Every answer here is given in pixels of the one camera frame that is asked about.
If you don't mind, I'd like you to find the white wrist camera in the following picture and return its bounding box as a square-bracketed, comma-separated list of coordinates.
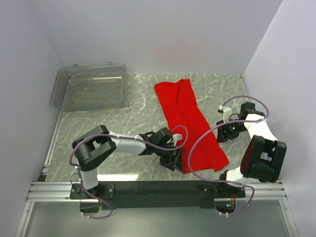
[218, 105, 233, 122]
[171, 133, 183, 146]

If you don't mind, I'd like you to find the aluminium extrusion frame rail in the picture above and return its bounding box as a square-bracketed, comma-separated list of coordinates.
[26, 180, 287, 202]

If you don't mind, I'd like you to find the red t shirt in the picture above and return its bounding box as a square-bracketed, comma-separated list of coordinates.
[154, 79, 229, 174]

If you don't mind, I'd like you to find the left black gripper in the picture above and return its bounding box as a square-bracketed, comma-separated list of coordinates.
[155, 143, 184, 172]

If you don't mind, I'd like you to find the clear plastic storage bin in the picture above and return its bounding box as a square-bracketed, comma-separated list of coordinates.
[50, 63, 127, 112]

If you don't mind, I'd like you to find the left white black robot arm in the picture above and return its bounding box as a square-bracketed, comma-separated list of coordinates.
[72, 125, 184, 198]

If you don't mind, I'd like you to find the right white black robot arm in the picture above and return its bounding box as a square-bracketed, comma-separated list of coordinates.
[216, 102, 287, 197]

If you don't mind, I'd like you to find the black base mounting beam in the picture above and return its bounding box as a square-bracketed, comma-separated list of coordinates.
[69, 180, 246, 212]

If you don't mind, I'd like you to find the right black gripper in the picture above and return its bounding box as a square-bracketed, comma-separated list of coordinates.
[216, 118, 248, 143]

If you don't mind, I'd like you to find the right aluminium side rail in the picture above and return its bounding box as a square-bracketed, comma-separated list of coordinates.
[279, 199, 299, 237]

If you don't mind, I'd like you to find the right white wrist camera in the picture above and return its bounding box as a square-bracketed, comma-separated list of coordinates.
[218, 105, 233, 122]

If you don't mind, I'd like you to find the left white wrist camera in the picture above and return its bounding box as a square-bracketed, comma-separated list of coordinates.
[171, 133, 183, 146]

